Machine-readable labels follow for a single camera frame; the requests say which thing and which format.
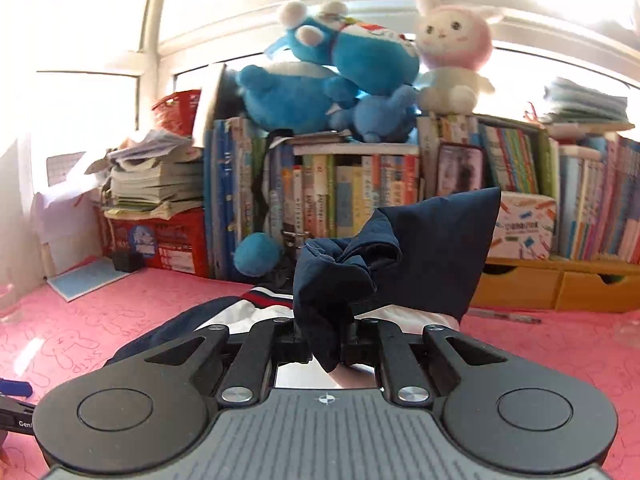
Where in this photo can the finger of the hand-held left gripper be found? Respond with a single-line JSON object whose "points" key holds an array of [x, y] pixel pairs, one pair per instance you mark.
{"points": [[15, 386]]}

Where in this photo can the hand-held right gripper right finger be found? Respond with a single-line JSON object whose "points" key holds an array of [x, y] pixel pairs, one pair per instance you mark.
{"points": [[362, 352]]}

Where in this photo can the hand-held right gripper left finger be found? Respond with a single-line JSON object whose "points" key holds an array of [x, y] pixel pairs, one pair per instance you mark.
{"points": [[290, 352]]}

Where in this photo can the navy and white jacket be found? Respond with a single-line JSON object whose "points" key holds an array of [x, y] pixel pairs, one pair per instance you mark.
{"points": [[425, 240]]}

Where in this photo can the blue plush ball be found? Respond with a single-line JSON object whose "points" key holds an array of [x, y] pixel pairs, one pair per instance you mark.
{"points": [[257, 255]]}

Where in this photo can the light blue notebook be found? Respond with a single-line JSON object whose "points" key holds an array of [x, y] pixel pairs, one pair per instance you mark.
{"points": [[95, 280]]}

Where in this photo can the clear pen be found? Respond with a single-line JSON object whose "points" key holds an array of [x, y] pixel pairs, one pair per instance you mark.
{"points": [[505, 316]]}

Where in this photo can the white text board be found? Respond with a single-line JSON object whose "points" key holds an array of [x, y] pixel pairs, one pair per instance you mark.
{"points": [[70, 240]]}

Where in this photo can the row of tall children's books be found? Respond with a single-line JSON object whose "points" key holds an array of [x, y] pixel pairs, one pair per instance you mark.
{"points": [[340, 195]]}

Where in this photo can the red plastic crate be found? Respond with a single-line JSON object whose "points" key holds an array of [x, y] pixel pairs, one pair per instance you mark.
{"points": [[175, 240]]}

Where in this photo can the small black box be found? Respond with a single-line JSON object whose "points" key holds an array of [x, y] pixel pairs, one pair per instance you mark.
{"points": [[127, 261]]}

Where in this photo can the wooden drawer organizer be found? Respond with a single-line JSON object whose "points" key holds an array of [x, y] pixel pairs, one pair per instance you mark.
{"points": [[520, 285]]}

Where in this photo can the white paper sheet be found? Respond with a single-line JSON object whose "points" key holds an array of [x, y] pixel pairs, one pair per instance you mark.
{"points": [[65, 195]]}

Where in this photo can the white printed carton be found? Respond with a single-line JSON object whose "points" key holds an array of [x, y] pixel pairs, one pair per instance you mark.
{"points": [[525, 230]]}

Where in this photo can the black smartphone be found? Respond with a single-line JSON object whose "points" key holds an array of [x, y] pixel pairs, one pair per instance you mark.
{"points": [[457, 170]]}

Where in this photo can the stack of workbooks and papers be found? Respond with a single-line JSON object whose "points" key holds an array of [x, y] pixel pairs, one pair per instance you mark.
{"points": [[150, 185]]}

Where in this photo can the white grid paper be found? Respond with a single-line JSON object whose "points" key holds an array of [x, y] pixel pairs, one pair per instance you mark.
{"points": [[65, 167]]}

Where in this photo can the small blue plush toy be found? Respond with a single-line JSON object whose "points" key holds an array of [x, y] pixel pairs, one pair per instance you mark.
{"points": [[380, 115]]}

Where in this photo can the grey leaning board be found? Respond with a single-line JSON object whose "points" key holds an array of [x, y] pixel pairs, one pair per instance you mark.
{"points": [[212, 105]]}

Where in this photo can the red plastic basket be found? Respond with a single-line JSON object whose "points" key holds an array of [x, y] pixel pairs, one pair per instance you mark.
{"points": [[177, 110]]}

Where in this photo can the blue plush toy with cap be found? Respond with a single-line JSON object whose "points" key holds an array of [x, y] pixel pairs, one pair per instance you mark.
{"points": [[370, 55]]}

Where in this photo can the stack of blue folders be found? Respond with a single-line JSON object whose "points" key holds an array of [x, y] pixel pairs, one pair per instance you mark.
{"points": [[585, 102]]}

